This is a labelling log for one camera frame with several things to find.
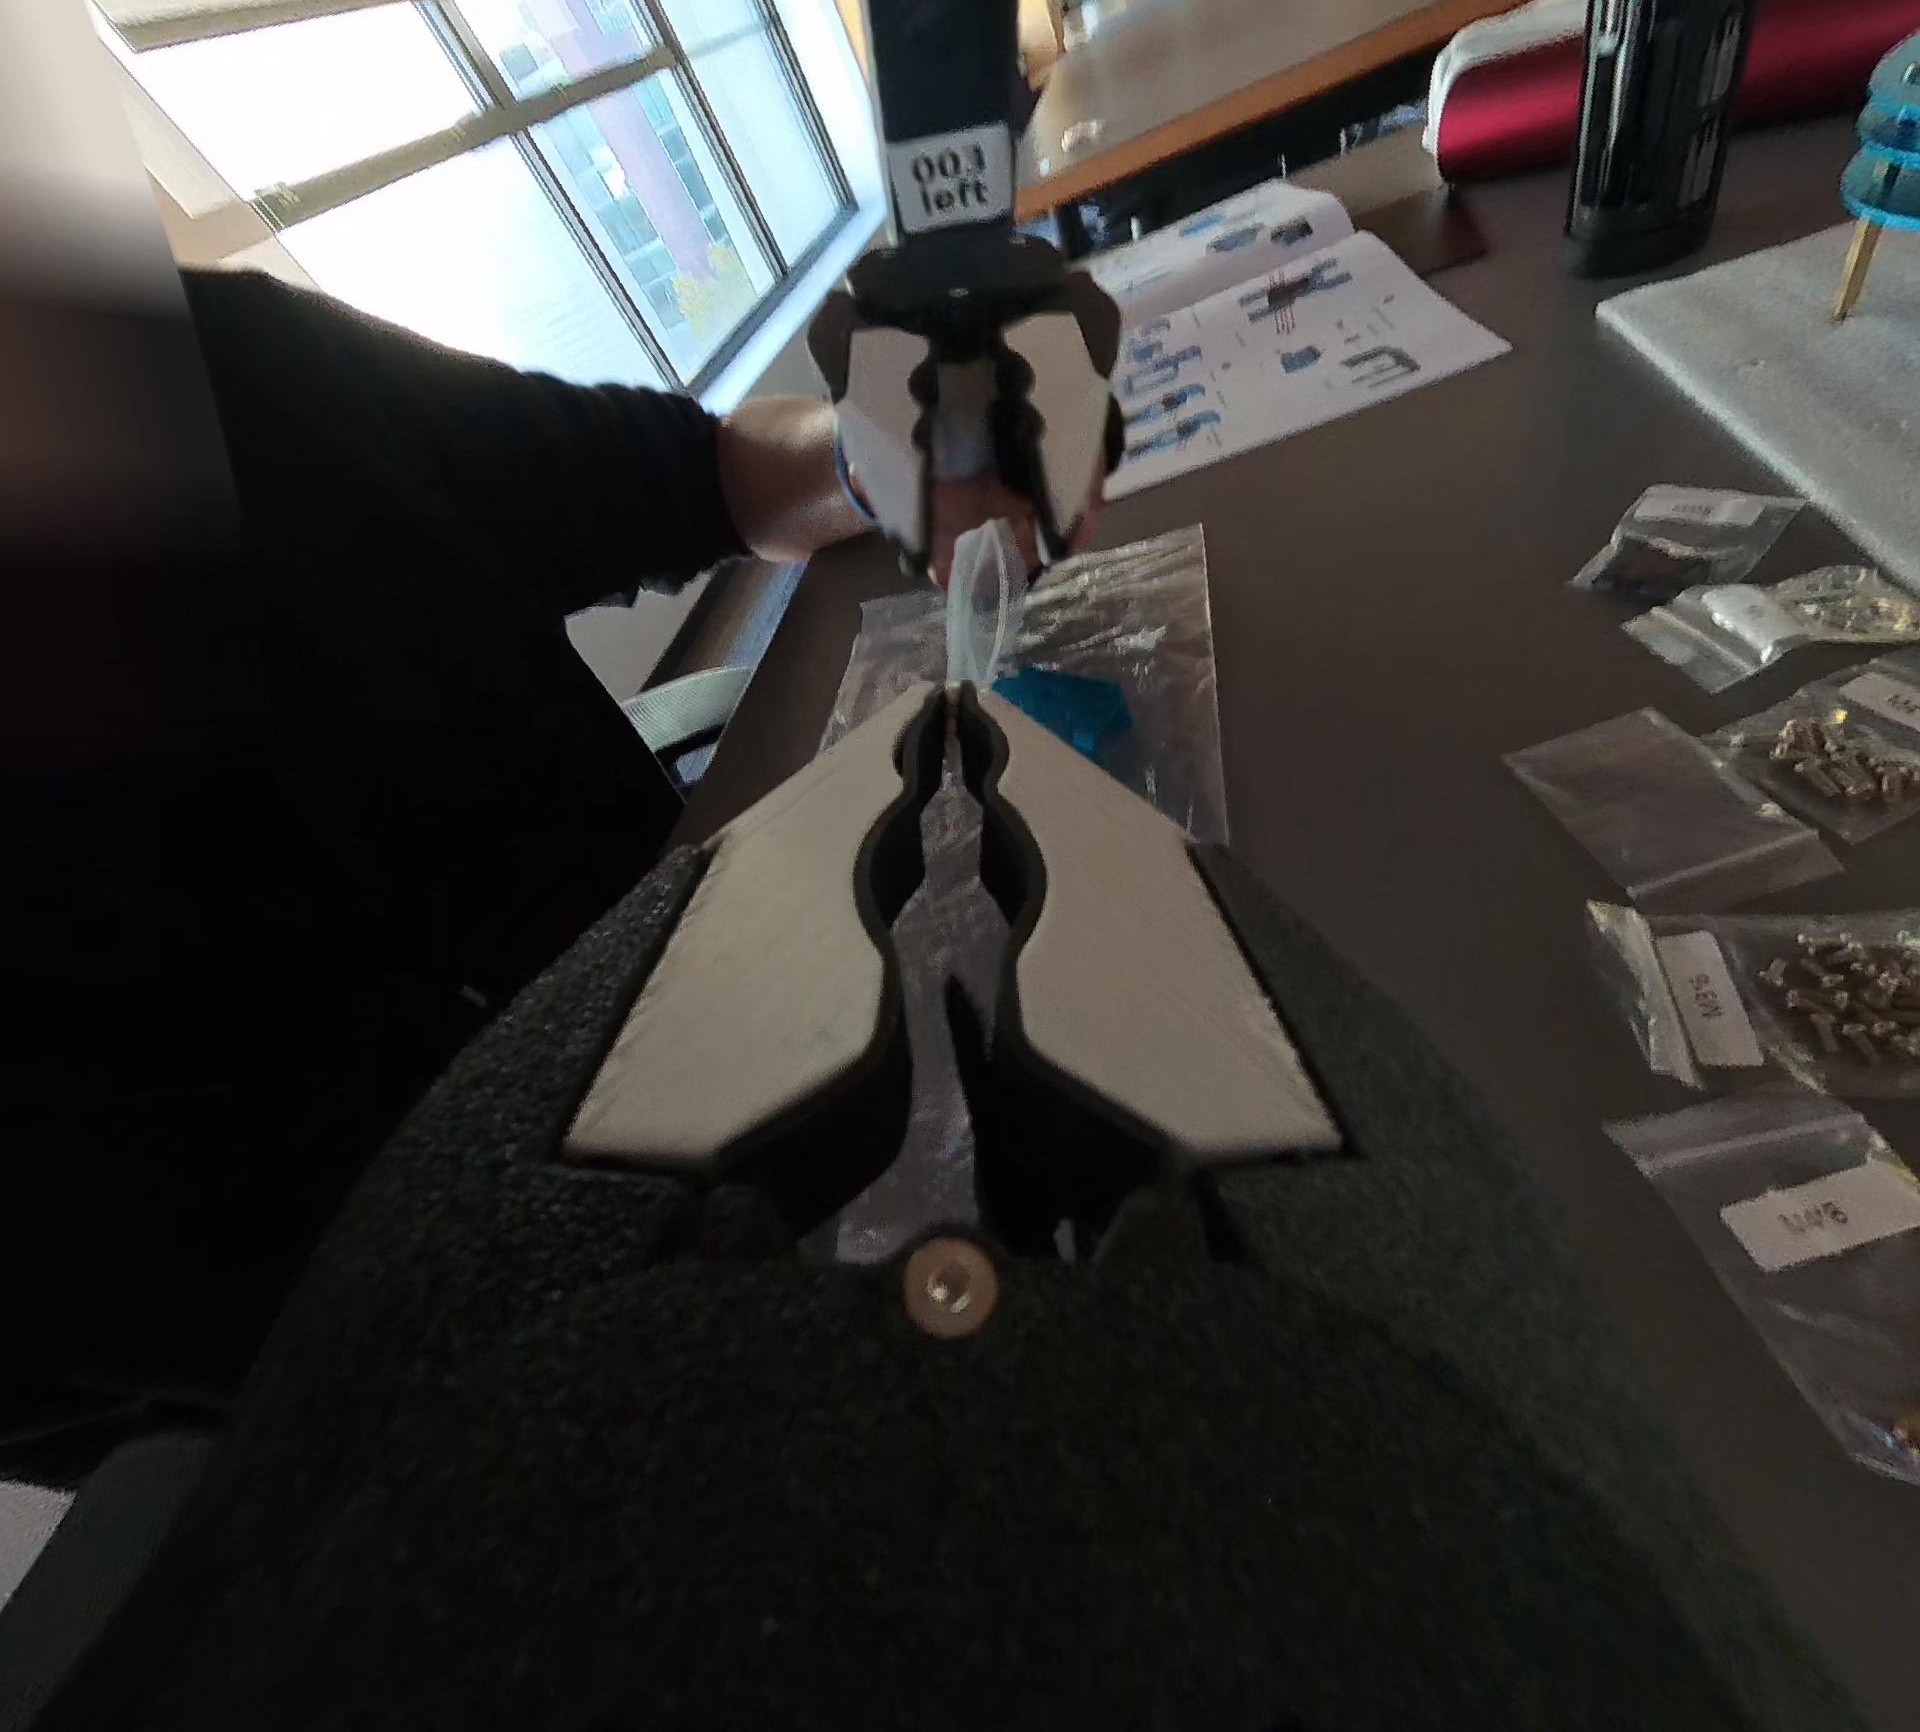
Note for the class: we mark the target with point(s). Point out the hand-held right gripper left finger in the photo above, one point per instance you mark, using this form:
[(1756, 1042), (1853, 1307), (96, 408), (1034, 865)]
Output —
[(749, 997)]

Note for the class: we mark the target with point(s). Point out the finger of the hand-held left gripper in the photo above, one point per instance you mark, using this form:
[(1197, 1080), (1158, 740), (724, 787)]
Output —
[(879, 415), (1071, 415)]

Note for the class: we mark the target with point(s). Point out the tall side window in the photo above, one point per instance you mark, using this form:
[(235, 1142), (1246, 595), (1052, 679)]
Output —
[(453, 227)]

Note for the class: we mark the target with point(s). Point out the dark grey desk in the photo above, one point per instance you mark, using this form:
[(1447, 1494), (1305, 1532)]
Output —
[(1426, 561)]

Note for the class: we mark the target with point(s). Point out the long wooden desk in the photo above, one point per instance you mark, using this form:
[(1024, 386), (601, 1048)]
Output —
[(1270, 38)]

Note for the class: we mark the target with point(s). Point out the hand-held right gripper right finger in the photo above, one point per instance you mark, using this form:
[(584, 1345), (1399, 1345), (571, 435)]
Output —
[(1171, 997)]

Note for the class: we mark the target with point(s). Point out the black patterned cylinder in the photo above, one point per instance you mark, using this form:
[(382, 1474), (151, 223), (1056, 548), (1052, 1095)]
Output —
[(1668, 38)]

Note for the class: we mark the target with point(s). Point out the pile of small screw bags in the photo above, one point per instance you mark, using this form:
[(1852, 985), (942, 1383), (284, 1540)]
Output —
[(1668, 799)]

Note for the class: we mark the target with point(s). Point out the person's left forearm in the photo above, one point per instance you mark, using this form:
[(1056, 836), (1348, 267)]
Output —
[(522, 456)]

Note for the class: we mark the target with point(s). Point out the large clear plastic bag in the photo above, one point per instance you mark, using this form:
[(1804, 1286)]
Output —
[(1158, 607)]

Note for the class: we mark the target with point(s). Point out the blue toy robot arm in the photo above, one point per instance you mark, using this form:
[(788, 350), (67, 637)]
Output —
[(1894, 155)]

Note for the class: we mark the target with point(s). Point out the open instruction manual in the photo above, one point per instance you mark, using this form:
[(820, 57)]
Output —
[(1352, 320)]

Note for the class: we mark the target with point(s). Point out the blue metal bracket large holes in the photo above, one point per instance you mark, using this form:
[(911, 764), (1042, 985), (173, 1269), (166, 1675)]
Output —
[(1071, 714)]

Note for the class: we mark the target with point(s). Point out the small clear screw bag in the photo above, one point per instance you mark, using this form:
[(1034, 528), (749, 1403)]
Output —
[(984, 607)]

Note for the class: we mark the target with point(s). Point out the blue wristband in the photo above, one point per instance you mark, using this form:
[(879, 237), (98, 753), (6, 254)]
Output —
[(852, 489)]

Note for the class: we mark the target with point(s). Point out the person's black sweater torso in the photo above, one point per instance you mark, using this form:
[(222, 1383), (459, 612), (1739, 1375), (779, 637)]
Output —
[(222, 865)]

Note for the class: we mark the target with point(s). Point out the person's left hand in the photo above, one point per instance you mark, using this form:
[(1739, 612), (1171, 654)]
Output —
[(779, 471)]

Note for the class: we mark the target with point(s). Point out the red metal cylinder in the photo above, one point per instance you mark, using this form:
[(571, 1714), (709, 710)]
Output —
[(1845, 38)]

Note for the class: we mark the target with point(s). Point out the white foam sheet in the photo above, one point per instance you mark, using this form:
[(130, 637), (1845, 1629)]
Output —
[(1772, 386)]

